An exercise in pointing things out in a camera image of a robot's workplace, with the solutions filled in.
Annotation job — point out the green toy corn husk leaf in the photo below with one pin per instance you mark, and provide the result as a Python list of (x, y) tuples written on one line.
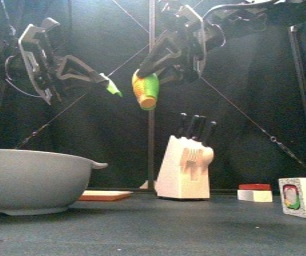
[(113, 87), (151, 85)]

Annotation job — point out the yellow toy corn cob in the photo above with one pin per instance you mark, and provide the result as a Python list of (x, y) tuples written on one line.
[(142, 95)]

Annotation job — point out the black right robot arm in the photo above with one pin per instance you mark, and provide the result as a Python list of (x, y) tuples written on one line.
[(266, 16)]

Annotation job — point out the white toy knife block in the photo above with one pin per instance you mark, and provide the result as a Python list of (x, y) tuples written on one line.
[(183, 176)]

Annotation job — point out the wooden cutting board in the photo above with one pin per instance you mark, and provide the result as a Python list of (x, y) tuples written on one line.
[(106, 195)]

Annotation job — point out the red and white block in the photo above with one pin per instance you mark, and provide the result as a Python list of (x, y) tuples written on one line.
[(256, 192)]

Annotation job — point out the vertical metal frame pole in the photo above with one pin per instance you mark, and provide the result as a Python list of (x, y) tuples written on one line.
[(151, 140)]

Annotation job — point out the slanted black frame pole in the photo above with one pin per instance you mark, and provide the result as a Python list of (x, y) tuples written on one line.
[(304, 100)]

